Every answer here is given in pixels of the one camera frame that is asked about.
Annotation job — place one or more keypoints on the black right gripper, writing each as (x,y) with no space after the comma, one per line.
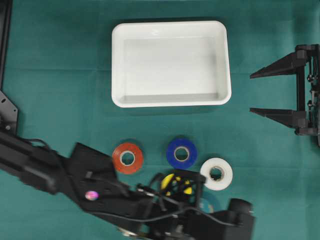
(305,64)

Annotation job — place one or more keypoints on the blue tape roll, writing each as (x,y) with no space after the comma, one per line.
(188,146)

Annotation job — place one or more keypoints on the black aluminium rail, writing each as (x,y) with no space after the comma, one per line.
(5,20)

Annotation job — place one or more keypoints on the green table cloth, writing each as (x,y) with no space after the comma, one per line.
(58,73)

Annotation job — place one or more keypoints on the yellow tape roll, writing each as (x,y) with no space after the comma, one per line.
(173,184)

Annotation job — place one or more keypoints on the green tape roll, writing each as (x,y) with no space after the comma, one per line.
(209,203)

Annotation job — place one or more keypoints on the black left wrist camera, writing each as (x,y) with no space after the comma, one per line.
(234,223)

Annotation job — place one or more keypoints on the black mounting bracket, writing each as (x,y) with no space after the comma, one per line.
(8,114)

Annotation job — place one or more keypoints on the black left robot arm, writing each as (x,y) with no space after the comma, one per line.
(88,177)

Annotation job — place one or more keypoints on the red tape roll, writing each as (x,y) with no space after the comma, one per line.
(127,148)

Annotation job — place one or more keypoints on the white plastic case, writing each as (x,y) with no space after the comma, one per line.
(170,64)

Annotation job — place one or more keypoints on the white tape roll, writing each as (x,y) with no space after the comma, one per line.
(226,173)

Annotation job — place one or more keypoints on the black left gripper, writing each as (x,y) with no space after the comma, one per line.
(159,217)

